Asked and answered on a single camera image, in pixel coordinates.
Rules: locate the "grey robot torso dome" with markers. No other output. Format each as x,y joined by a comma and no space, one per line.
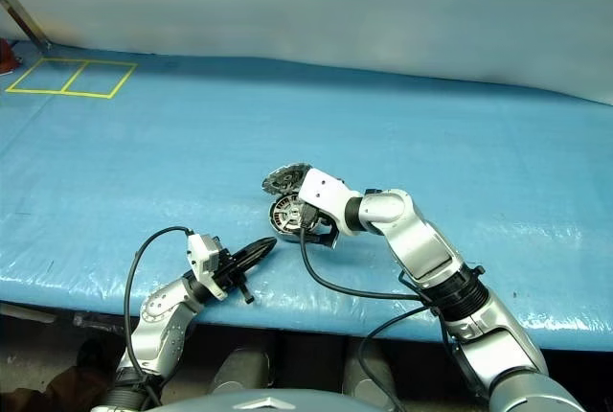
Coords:
268,405

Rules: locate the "slanted metal support rod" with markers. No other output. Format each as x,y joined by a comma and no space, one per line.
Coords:
26,21

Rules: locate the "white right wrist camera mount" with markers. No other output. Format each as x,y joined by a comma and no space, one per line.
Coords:
325,191

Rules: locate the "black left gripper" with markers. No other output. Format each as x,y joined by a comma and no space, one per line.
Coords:
229,278

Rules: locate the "motor stator with copper windings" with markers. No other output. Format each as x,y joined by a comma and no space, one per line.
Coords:
285,220

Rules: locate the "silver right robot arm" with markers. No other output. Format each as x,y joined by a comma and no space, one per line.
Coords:
421,239

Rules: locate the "black bar under table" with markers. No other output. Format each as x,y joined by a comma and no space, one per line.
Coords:
105,323

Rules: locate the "blue plastic table cover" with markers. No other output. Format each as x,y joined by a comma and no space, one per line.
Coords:
431,144

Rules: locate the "red object at table edge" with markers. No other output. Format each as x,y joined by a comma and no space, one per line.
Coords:
7,60

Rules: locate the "silver motor rotor cover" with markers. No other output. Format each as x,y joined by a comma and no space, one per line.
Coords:
280,179

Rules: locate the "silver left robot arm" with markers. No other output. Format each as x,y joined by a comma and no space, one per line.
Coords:
163,316

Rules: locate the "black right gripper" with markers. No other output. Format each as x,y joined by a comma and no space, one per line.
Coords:
328,241

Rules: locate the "yellow tape double square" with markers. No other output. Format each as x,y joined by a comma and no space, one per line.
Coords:
125,80

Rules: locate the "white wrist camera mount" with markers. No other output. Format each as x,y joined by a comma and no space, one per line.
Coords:
201,258
325,191

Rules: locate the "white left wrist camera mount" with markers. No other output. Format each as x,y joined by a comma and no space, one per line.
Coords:
201,258

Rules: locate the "grey rounded robot leg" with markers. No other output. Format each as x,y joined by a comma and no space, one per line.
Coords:
242,371
369,373

